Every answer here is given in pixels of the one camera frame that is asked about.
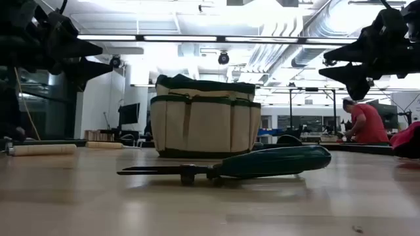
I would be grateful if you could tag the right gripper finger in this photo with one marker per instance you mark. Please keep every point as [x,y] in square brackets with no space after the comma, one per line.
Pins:
[352,52]
[356,78]

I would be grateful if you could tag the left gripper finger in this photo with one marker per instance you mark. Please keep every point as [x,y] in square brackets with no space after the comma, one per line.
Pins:
[85,70]
[75,50]

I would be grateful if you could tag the red gardening glove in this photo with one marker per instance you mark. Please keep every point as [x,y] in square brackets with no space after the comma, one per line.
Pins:
[407,132]

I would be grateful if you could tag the beige green-trimmed gardening bag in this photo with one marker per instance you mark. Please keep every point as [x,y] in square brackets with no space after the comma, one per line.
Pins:
[203,128]

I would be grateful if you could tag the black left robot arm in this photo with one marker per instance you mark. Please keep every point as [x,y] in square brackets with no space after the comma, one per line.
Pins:
[8,108]

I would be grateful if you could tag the black background robot arm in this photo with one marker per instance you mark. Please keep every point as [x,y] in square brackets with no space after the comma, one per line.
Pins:
[408,118]

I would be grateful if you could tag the person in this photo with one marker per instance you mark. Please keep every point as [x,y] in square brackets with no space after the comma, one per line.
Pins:
[369,124]

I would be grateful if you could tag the black computer monitor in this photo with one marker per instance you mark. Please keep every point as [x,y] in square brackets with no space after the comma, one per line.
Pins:
[392,116]
[129,114]

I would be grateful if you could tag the wooden crate stack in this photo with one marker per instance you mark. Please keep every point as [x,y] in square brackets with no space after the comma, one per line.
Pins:
[98,135]

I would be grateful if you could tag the long ceiling light strip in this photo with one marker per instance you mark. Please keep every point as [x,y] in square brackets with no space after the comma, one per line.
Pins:
[180,38]

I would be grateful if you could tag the black ceiling camera cluster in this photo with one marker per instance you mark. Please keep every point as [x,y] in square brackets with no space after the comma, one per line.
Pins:
[329,63]

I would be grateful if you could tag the round black ceiling camera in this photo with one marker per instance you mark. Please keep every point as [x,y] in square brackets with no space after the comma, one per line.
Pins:
[115,62]
[223,58]

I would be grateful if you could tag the black background frame stand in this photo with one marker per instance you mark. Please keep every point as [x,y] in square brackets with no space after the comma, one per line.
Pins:
[290,108]

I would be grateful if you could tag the black table frame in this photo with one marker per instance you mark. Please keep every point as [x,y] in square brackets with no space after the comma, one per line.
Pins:
[49,143]

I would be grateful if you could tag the small grey metal post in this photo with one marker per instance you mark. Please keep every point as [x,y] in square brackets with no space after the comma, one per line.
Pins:
[8,149]

